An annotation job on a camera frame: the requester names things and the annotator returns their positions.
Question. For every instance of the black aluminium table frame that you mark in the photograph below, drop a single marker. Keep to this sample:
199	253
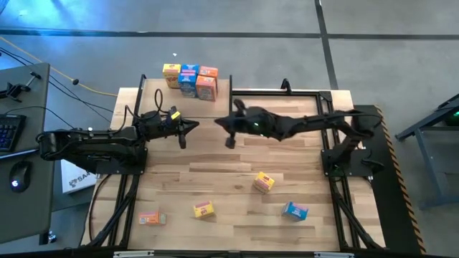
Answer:
276	93

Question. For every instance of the grey-blue metal workbench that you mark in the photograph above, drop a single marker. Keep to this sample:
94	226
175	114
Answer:
426	150

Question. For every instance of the white edge bracket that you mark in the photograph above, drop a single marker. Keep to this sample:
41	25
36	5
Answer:
133	254
333	255

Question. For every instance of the white printed carton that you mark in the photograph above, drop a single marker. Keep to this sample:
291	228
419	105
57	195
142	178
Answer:
77	181

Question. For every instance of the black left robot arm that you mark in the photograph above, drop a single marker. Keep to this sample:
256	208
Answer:
89	139

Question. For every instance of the yellow Corn Pops cereal box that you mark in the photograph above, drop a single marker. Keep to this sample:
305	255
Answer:
264	182
203	209
171	77

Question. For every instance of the black computer keyboard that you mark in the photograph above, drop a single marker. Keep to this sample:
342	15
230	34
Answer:
10	132

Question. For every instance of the black frame hook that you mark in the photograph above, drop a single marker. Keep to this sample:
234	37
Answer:
285	85

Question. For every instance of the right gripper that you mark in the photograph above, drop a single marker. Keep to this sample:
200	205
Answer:
254	123

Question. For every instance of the dark grey side desk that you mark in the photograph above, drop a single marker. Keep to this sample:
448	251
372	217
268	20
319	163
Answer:
25	215

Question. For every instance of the orange Mini Wheats cereal box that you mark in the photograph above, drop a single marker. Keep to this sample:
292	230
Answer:
152	218
206	89
209	71

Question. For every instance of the blue Rice Krispies cereal box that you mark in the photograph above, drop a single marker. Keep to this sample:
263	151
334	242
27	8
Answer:
187	86
294	211
190	68

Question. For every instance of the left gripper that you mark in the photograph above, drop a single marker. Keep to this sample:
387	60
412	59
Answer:
157	125

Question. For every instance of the yellow tape label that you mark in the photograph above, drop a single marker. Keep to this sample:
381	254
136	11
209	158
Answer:
175	115

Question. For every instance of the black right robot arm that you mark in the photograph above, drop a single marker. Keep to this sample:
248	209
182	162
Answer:
322	125

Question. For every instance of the black hazard-striped base platform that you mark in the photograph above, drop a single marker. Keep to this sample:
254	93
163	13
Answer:
387	200

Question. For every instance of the black computer mouse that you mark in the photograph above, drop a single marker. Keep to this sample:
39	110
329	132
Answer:
19	176

